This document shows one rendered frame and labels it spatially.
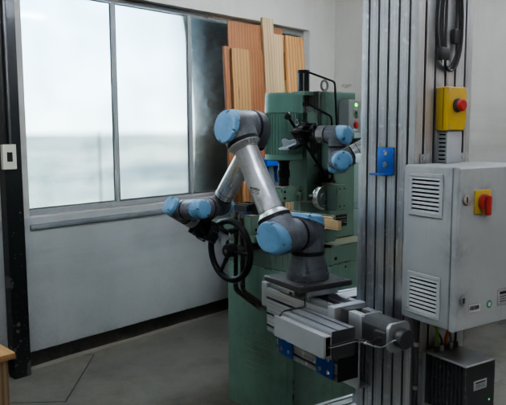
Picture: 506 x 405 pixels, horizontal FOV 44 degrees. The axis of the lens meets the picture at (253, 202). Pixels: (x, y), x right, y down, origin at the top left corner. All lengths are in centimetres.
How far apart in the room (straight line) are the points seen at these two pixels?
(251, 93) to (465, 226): 299
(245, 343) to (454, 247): 150
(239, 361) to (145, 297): 125
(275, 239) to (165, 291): 234
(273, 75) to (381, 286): 290
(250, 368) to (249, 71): 228
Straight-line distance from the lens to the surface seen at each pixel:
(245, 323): 306
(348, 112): 306
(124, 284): 409
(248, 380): 314
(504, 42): 491
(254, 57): 469
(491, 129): 490
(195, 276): 447
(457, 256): 185
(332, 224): 278
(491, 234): 195
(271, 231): 204
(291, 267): 219
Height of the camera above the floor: 133
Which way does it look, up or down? 7 degrees down
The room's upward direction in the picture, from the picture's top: straight up
